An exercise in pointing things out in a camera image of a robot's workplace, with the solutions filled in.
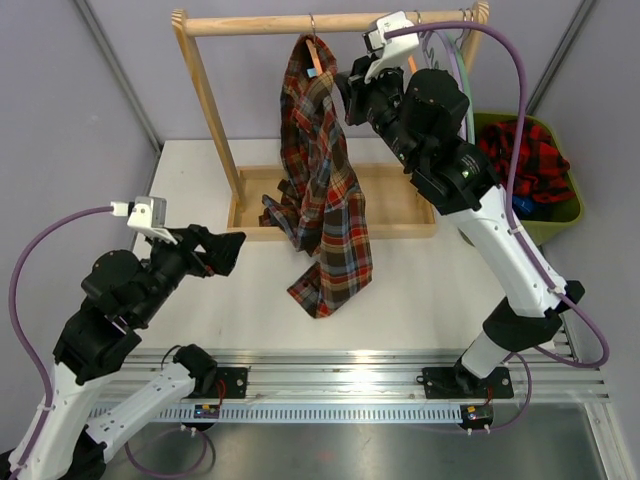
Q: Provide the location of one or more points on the lilac plastic hanger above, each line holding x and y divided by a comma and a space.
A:
431, 62

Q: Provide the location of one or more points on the brown multicolour plaid shirt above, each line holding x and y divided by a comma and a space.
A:
322, 208

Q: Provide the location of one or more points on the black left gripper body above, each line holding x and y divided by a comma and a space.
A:
177, 261

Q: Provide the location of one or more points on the orange hanger of plaid shirt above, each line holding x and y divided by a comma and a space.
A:
313, 48

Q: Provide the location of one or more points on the green plastic bin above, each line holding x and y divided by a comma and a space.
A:
549, 220

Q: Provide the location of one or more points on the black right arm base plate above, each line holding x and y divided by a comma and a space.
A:
450, 383

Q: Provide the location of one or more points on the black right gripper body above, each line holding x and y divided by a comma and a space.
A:
379, 101

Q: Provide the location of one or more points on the blue checked shirt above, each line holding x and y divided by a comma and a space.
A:
524, 207

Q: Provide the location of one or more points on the mint green plastic hanger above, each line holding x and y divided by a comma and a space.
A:
459, 66

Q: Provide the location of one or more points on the red black checked shirt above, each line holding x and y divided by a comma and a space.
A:
541, 168

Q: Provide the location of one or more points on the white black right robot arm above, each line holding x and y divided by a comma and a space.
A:
419, 119

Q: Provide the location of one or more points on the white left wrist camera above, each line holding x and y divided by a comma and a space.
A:
146, 216

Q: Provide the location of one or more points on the orange hanger of red shirt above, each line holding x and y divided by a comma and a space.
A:
412, 64

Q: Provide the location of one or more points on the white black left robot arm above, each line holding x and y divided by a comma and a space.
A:
123, 293

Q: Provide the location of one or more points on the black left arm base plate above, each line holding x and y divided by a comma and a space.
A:
230, 381

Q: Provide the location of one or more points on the aluminium mounting rail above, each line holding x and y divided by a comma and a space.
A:
309, 385

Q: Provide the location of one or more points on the wooden clothes rack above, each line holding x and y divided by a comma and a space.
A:
393, 211

